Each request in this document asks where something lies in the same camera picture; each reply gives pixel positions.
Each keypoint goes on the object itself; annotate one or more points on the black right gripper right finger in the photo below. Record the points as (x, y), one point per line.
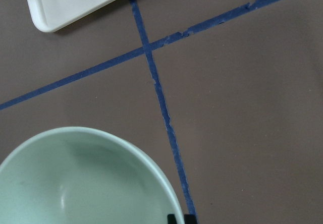
(189, 219)

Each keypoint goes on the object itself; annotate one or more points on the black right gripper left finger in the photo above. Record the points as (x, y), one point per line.
(171, 219)

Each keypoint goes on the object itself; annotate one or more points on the mint green bowl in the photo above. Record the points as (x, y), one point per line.
(84, 175)

